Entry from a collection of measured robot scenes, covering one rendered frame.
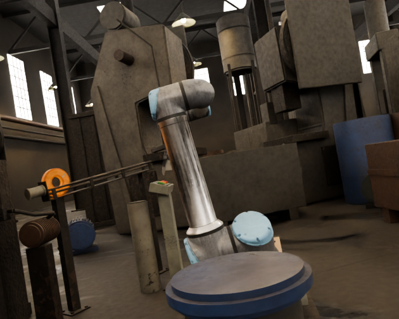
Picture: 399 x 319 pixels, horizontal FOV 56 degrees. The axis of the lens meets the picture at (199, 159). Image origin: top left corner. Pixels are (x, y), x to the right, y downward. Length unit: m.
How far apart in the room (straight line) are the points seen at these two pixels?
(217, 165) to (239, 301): 2.84
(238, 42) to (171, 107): 9.03
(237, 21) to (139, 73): 6.49
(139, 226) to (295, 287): 1.53
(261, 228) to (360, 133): 2.84
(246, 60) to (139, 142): 6.44
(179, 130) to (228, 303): 0.84
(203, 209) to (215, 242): 0.13
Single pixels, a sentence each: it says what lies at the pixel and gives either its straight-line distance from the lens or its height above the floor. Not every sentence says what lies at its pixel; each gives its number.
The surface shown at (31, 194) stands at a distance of 2.10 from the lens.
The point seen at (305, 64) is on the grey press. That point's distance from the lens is 4.51.
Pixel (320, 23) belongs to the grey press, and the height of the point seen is 2.06.
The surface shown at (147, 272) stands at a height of 0.12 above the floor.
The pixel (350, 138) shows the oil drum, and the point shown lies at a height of 0.70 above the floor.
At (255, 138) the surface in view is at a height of 0.91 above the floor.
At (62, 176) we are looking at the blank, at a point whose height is 0.73.
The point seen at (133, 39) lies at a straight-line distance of 4.50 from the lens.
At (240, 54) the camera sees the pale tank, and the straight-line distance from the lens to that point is 10.31.
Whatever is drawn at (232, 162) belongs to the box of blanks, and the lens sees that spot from 3.56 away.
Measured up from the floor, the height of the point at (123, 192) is 0.50.
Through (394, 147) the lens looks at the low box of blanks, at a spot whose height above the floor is 0.58.
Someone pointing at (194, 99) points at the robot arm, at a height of 0.92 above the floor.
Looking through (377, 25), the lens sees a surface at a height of 2.90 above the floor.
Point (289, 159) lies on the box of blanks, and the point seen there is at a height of 0.58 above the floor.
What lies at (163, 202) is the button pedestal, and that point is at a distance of 2.21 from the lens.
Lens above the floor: 0.67
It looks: 1 degrees up
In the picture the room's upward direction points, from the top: 9 degrees counter-clockwise
